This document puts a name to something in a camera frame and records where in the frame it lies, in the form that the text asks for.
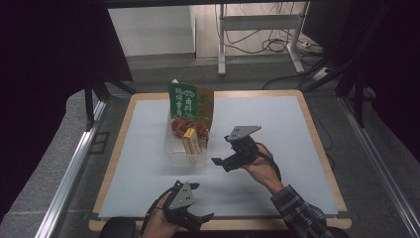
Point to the clear plastic container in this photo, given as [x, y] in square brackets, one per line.
[176, 155]

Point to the green and red seasoning packet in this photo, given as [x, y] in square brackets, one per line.
[183, 102]

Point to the black metal stand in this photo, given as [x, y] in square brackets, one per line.
[358, 99]
[88, 105]

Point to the person's right hand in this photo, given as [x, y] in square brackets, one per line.
[265, 168]

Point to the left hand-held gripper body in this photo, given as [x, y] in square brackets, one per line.
[181, 198]

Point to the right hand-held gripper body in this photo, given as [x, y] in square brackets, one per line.
[244, 148]

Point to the white power strip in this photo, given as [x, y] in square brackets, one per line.
[310, 46]
[321, 74]

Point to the white metal desk frame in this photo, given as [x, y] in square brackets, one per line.
[257, 22]

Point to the aluminium frame rail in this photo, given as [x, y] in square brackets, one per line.
[71, 175]
[379, 165]

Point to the person's left hand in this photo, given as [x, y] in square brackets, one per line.
[158, 224]

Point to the black curtain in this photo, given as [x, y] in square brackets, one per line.
[39, 66]
[396, 66]

